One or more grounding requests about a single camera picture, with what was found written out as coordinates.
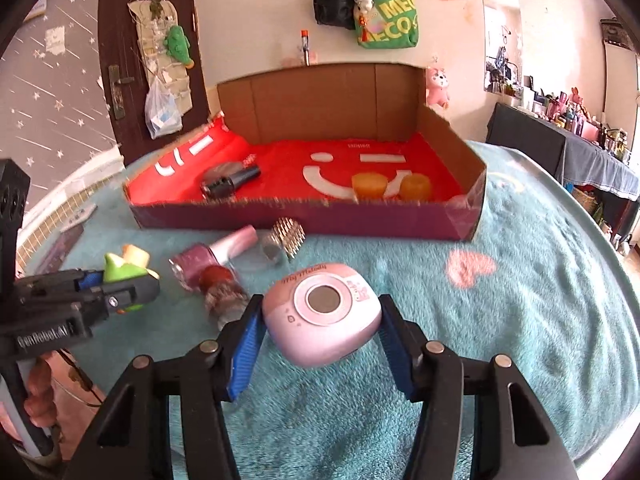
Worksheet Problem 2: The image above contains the dark smartphone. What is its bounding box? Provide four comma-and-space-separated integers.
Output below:
32, 222, 86, 276

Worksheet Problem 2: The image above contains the patterned storage bag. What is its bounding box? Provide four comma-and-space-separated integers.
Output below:
600, 17, 633, 51

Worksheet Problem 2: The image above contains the person's left hand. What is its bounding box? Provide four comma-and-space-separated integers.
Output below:
25, 357, 58, 428

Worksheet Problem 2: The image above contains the orange container lid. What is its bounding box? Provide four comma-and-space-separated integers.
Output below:
399, 172, 432, 201

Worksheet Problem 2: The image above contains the metal door handle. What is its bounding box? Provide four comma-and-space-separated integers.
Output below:
107, 65, 136, 121

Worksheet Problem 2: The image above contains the cardboard box with red lining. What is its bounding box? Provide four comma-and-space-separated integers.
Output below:
123, 62, 488, 242

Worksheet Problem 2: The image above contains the hanging plastic bag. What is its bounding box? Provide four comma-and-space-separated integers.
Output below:
144, 77, 183, 140

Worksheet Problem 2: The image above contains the pink round gadget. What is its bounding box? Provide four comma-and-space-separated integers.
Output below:
261, 262, 383, 368

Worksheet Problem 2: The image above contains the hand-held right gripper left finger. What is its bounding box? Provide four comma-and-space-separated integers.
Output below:
62, 294, 268, 480

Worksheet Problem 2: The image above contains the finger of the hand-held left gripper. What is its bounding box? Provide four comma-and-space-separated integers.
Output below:
15, 269, 106, 293
75, 277, 162, 315

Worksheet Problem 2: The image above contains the gold studded cap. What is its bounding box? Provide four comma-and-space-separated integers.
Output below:
260, 216, 307, 267

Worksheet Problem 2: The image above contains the green frog toy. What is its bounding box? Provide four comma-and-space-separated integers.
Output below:
102, 244, 161, 313

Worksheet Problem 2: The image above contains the dark wooden door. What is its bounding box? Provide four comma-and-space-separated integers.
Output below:
97, 0, 211, 153

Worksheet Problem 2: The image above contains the table with grey cloth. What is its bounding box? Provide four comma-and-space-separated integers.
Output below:
486, 102, 640, 241

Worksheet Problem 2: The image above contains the pink plush bunny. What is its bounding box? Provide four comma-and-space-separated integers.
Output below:
425, 66, 451, 109

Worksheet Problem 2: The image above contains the green tote bag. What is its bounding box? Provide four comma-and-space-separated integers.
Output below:
356, 0, 420, 50

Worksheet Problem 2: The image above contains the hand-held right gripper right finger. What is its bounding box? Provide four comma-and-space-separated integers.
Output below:
377, 294, 581, 480

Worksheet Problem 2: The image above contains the row of cosmetics bottles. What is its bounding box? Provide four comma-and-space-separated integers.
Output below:
492, 72, 633, 163

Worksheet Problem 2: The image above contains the orange plastic cup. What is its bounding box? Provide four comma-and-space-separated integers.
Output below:
351, 171, 389, 203

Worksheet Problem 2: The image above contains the purple nail polish bottle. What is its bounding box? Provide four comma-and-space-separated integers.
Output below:
168, 225, 258, 292

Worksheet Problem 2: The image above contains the black nail polish bottle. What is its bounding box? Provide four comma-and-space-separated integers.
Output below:
200, 162, 262, 199

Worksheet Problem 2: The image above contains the green plush toy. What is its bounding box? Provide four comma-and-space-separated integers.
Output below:
164, 25, 195, 70

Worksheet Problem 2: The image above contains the clear hanging pocket organizer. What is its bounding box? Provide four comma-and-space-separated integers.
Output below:
127, 0, 193, 111

